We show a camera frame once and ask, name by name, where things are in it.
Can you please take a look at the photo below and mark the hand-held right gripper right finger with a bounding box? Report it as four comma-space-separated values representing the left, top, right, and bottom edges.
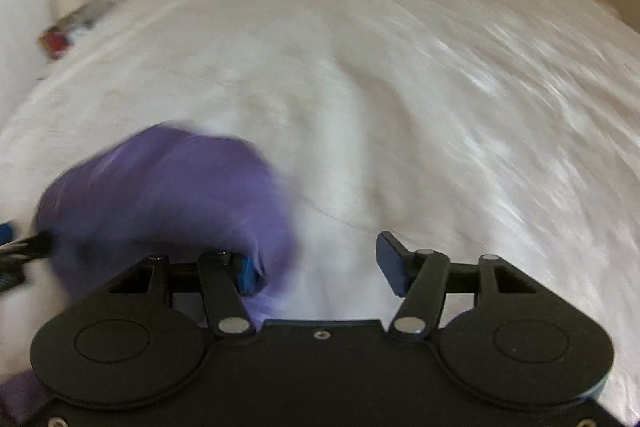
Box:
376, 231, 538, 339

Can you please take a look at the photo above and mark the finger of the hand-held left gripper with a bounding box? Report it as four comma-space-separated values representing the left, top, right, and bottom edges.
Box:
0, 221, 54, 261

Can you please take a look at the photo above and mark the purple patterned hooded jacket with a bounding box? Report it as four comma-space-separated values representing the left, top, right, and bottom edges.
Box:
0, 122, 302, 424

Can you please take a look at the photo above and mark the red picture frame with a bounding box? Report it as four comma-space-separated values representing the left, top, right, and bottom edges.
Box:
39, 26, 77, 59

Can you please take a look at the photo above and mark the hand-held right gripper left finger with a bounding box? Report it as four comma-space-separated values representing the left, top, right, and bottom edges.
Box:
107, 252, 266, 338

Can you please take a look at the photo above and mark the white embroidered bedspread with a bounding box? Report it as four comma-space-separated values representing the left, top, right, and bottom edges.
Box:
0, 0, 640, 418

